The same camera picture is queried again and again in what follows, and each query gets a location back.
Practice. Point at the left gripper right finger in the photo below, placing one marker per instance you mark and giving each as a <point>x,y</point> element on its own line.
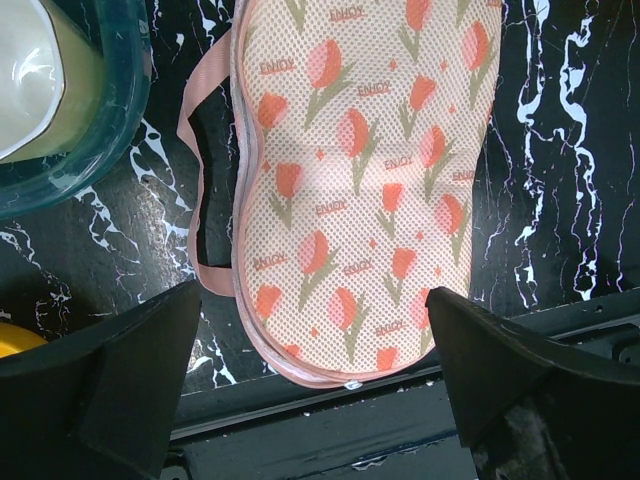
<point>530,407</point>

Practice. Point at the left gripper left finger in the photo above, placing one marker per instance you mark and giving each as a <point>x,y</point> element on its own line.
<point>100,403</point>

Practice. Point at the orange plastic bowl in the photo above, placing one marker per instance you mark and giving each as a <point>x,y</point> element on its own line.
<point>15,340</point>

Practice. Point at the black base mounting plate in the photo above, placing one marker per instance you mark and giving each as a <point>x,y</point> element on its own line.
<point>238,419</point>

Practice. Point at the teal transparent plastic bin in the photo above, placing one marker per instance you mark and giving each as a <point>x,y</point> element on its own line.
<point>119,30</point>

